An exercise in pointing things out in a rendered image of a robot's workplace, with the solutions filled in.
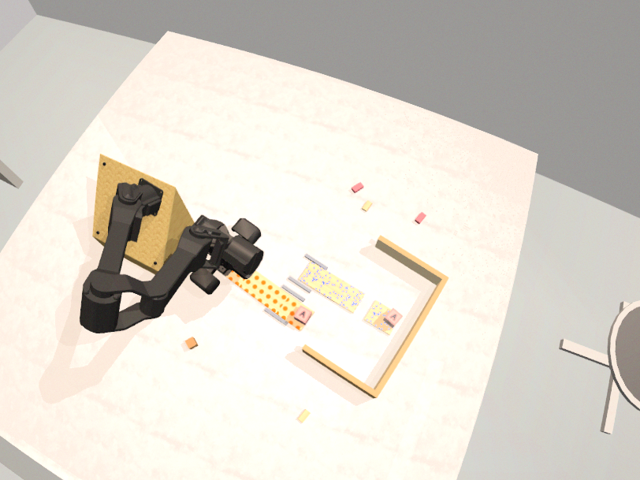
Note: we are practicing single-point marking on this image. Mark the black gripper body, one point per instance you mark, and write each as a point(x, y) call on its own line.
point(204, 278)

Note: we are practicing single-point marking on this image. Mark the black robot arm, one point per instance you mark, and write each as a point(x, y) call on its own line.
point(102, 290)

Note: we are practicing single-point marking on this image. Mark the white strip with yellow dots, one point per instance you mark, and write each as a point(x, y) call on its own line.
point(270, 295)

